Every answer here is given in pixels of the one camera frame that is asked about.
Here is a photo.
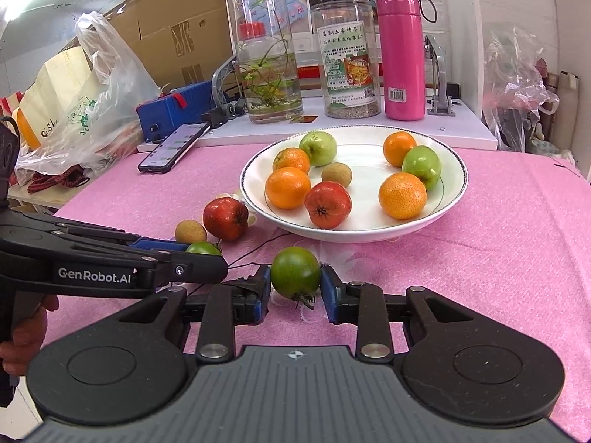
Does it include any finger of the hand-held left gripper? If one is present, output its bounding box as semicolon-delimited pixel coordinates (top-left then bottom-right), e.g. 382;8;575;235
0;212;191;254
60;240;230;288

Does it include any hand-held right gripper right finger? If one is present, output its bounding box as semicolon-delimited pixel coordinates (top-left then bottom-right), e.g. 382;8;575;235
320;264;505;361

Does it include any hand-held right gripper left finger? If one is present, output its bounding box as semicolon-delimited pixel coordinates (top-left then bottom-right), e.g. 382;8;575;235
92;264;273;364

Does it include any green tomato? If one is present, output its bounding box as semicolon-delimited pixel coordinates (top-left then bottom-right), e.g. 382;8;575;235
270;247;321;311
185;241;223;257

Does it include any tan kiwi back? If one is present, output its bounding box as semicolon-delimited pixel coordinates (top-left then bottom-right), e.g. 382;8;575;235
175;220;208;244

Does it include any dark red apple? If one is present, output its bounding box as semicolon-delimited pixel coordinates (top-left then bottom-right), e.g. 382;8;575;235
203;197;249;242

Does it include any orange mandarin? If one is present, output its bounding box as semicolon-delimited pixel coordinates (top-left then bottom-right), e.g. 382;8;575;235
265;167;312;210
272;148;311;175
379;172;428;220
383;131;417;168

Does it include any brown kiwi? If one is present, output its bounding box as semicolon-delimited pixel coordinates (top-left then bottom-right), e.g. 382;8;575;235
321;162;353;188

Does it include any white plate dark rim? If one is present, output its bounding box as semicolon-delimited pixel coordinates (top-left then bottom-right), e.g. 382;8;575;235
239;126;469;244

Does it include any light green apple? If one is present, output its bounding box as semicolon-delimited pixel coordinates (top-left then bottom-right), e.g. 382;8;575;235
299;131;338;167

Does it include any person's left hand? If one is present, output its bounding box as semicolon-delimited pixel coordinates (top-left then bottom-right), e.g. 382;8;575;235
0;294;60;375

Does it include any black smartphone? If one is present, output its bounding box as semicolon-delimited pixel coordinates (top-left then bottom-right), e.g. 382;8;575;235
137;122;212;174

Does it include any red cloth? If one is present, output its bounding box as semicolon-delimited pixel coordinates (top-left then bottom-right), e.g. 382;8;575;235
27;165;90;195

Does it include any blue tool box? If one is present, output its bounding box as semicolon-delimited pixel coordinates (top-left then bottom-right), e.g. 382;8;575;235
136;80;218;145

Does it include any orange container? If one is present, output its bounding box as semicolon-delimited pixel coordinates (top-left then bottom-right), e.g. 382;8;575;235
11;107;42;151

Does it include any translucent white plastic bag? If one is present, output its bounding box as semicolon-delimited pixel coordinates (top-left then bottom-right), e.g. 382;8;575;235
16;11;160;176

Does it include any pink tablecloth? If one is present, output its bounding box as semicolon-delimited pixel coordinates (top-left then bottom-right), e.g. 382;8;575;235
41;141;591;430

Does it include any beige paper bag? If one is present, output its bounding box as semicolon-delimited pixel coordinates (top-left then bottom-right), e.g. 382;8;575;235
18;48;107;148

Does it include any glass vase with plant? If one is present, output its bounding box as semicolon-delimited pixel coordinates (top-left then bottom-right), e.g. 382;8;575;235
224;0;304;124

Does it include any white machine base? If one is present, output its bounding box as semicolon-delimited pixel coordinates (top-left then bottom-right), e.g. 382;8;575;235
194;97;497;151

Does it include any brown cardboard box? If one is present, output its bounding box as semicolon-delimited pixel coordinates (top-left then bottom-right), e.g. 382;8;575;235
104;0;234;90

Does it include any clear jar black lid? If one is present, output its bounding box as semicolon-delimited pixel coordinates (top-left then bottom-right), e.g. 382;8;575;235
309;0;382;119

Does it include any grey metal lever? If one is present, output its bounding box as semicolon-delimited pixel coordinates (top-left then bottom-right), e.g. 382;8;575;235
425;34;456;117

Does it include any pink water bottle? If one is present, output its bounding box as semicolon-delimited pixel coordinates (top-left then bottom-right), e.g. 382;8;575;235
376;0;437;121

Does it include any clear crumpled plastic bag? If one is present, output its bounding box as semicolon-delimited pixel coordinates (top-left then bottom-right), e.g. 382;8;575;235
482;25;560;153

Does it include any grey curved handle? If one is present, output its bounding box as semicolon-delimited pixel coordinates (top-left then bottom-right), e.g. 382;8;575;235
211;54;242;116

